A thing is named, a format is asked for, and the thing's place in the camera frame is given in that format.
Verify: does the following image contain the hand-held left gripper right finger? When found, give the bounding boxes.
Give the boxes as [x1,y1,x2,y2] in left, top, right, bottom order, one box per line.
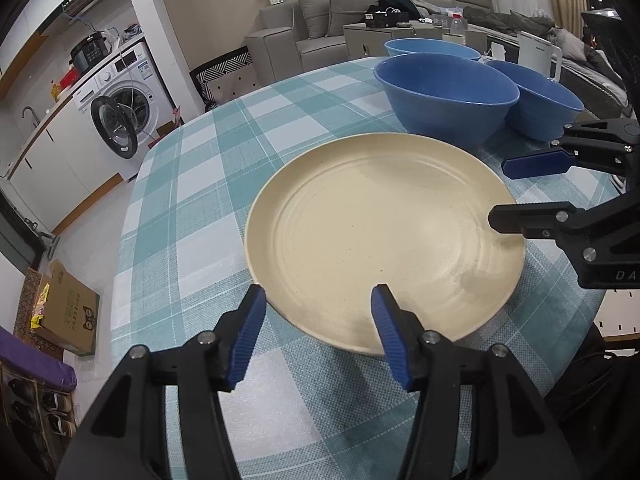
[370,284,581,480]

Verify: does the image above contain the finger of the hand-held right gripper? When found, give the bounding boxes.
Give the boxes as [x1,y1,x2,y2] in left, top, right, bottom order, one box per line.
[487,187,640,262]
[501,119,640,179]

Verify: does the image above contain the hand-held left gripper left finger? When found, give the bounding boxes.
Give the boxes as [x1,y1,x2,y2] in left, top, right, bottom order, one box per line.
[55,284,268,480]

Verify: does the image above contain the blue bowl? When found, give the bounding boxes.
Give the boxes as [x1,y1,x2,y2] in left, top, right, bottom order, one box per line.
[384,37,482,63]
[374,54,521,150]
[484,59,585,142]

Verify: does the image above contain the white electric kettle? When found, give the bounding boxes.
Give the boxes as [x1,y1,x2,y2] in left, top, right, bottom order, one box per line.
[517,31,563,83]

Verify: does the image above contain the dark cloth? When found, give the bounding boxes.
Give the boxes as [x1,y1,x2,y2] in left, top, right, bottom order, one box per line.
[542,325,640,480]

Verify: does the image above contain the dark grey blanket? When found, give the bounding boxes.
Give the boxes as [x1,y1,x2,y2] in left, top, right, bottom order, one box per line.
[470,7,628,106]

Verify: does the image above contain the teal plaid tablecloth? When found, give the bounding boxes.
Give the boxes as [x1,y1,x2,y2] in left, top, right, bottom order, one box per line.
[110,55,621,480]

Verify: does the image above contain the black box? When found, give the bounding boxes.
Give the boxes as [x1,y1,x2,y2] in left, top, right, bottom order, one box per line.
[364,10,411,28]

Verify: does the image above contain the yellow snack packets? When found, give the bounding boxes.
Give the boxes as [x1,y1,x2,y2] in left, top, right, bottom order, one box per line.
[30,282,53,331]

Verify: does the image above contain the purple bag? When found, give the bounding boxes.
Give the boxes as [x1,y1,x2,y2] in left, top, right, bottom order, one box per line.
[0,325,78,393]

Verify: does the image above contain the grey cabinet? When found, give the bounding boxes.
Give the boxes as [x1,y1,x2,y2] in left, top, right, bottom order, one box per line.
[343,20,446,61]

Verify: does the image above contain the dark jacket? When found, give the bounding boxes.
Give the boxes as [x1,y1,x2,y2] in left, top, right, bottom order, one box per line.
[375,0,418,18]

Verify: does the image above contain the brown patterned cardboard box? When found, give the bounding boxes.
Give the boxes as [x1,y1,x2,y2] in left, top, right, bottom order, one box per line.
[15,267,66,361]

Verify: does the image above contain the shoe rack with shoes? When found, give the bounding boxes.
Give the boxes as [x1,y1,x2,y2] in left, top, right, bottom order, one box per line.
[0,367,78,466]

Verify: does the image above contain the red cardboard box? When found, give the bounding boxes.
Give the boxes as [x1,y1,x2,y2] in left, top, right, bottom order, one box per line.
[148,105,184,150]

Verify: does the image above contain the grey cushion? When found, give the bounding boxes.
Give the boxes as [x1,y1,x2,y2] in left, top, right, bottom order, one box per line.
[325,0,381,38]
[292,0,333,40]

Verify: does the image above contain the black glass door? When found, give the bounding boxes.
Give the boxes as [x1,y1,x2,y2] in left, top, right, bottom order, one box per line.
[0,187,43,271]

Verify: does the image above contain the white kitchen base cabinets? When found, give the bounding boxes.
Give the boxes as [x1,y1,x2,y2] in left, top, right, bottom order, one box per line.
[5,105,123,233]

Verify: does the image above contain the white washing machine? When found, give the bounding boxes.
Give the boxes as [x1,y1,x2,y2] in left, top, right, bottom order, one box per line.
[74,41,173,182]

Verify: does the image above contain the grey sofa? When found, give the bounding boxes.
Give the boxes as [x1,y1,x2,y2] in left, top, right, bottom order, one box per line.
[245,0,628,106]

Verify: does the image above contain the black pressure cooker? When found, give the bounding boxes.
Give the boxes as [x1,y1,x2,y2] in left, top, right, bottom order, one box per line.
[69,32,112,72]

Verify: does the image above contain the white wall cabinets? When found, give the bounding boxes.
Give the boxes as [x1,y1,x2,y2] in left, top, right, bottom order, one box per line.
[0,0,71,76]

